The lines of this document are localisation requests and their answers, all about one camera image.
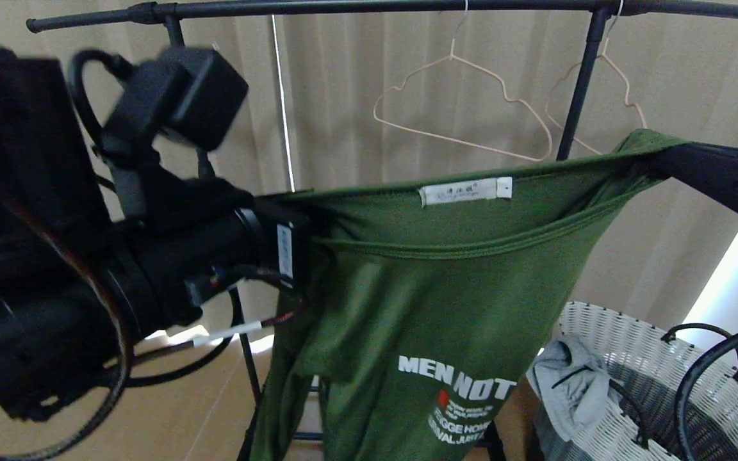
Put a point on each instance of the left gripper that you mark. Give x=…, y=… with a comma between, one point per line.
x=215, y=256

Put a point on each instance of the pink clothes hanger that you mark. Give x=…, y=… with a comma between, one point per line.
x=628, y=89
x=451, y=48

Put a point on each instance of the green printed t-shirt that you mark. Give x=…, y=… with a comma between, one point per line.
x=407, y=288

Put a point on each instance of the white laundry basket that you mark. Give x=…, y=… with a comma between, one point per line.
x=599, y=326

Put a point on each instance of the black clothes rack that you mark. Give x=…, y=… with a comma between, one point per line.
x=375, y=8

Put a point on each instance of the beige curtain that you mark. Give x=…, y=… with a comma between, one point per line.
x=356, y=96

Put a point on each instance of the pale grey garment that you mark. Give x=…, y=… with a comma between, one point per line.
x=567, y=384

